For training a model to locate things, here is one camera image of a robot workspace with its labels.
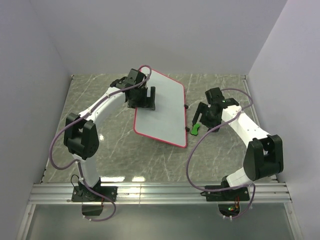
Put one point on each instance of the green whiteboard eraser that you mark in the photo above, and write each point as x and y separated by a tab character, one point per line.
195	129

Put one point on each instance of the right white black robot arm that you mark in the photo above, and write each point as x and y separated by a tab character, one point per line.
264	152

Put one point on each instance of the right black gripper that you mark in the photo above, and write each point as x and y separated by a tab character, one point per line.
204	108

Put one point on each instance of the aluminium mounting rail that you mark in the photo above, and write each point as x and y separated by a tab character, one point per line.
139	193

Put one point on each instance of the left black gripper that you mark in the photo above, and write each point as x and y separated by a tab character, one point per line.
147	102

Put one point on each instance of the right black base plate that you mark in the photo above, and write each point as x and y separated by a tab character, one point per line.
240	194

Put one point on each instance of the red framed whiteboard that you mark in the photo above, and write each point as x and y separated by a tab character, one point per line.
167	123

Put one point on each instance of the right side aluminium rail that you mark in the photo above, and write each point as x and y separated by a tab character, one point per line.
252	113

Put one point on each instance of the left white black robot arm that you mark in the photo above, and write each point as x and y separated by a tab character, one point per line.
81	134

